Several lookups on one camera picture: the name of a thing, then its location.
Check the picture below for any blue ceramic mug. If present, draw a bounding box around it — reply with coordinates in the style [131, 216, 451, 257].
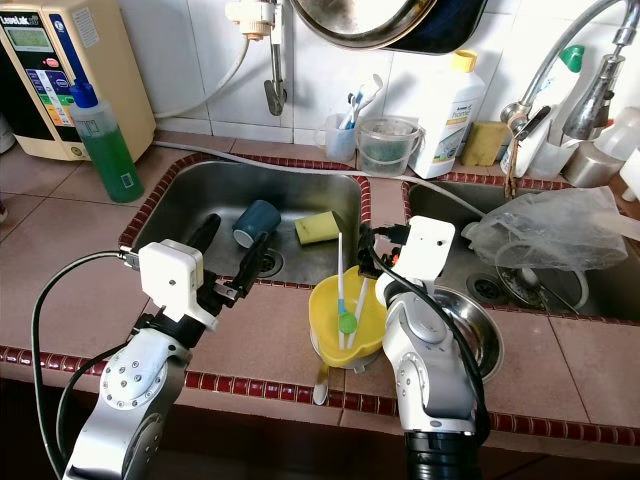
[233, 200, 281, 249]

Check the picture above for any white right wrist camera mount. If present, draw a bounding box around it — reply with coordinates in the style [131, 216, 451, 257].
[375, 216, 456, 306]

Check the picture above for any steel sink basin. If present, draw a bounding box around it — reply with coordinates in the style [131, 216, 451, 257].
[400, 178, 640, 326]
[120, 160, 371, 291]

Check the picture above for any steel bowl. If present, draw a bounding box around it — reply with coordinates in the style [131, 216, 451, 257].
[430, 285, 504, 383]

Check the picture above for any steel wok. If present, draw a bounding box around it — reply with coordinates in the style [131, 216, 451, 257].
[290, 0, 461, 51]

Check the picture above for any white bottle yellow cap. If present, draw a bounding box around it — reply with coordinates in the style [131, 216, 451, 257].
[410, 50, 486, 181]

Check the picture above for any white plastic jar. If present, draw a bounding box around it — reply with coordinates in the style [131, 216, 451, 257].
[595, 105, 640, 201]

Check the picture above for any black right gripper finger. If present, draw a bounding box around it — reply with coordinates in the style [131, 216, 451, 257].
[358, 223, 378, 293]

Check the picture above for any blue white toothbrush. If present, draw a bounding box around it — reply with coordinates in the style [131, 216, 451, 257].
[340, 73, 386, 131]

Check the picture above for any steel wall tap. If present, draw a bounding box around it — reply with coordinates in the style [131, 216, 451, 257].
[225, 0, 286, 118]

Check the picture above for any mustard yellow sponge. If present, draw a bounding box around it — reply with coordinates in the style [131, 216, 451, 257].
[460, 120, 511, 168]

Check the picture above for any grey water hose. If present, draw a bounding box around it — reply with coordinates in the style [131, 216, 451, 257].
[155, 140, 491, 216]

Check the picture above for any black pan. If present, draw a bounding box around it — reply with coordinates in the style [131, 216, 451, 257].
[400, 0, 489, 54]

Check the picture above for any white water hose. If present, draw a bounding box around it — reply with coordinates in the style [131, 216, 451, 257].
[155, 35, 251, 121]

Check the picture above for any yellow sponge green scourer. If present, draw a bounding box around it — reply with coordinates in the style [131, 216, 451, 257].
[295, 211, 343, 246]

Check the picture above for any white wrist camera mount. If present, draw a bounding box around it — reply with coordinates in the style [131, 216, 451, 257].
[375, 216, 456, 306]
[138, 240, 219, 331]

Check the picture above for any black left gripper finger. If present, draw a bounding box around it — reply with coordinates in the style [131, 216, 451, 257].
[190, 213, 223, 255]
[230, 232, 271, 301]

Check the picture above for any small white cup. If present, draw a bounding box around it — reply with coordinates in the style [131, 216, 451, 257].
[322, 113, 359, 164]

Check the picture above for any green white plastic utensil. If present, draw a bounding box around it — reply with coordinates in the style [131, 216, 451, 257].
[335, 235, 358, 351]

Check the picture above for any clear plastic bag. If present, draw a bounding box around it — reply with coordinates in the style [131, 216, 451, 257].
[460, 187, 631, 271]

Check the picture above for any clear plastic measuring cup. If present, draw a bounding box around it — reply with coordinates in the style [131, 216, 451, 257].
[355, 116, 423, 179]

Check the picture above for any chrome sink faucet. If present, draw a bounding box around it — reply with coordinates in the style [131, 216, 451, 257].
[500, 0, 640, 201]

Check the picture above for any steel cup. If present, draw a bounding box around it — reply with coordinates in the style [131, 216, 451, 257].
[560, 140, 623, 189]

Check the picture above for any white bottle green cap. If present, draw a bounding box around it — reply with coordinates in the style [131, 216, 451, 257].
[500, 43, 586, 176]

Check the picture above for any green dish soap bottle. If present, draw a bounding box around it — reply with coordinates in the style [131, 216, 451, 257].
[70, 83, 143, 205]

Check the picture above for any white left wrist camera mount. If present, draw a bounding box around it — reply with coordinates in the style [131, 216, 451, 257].
[138, 240, 219, 331]

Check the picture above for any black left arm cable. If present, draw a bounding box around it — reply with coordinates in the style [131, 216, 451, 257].
[28, 250, 151, 480]

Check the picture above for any yellow plastic bowl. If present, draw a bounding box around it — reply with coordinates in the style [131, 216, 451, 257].
[308, 265, 391, 373]

